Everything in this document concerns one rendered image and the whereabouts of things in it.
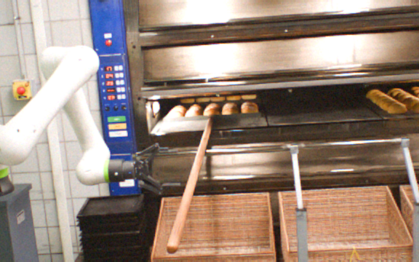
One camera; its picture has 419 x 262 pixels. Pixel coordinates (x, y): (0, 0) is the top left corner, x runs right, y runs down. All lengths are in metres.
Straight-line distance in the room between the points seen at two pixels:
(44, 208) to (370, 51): 1.85
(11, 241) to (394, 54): 1.93
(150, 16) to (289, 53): 0.70
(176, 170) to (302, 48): 0.88
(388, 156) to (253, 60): 0.83
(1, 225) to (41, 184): 1.07
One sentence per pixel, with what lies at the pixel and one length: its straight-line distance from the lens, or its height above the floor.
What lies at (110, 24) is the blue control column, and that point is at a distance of 2.91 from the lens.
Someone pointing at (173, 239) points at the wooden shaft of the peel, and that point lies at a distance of 1.56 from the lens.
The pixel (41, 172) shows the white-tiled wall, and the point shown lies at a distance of 3.16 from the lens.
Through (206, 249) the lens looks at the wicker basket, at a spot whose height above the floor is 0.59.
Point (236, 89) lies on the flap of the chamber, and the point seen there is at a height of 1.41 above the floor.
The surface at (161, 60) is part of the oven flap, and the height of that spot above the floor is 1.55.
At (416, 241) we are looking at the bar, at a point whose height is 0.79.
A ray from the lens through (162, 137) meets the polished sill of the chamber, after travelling 2.97.
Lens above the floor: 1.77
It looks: 12 degrees down
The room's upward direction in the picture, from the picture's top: 4 degrees counter-clockwise
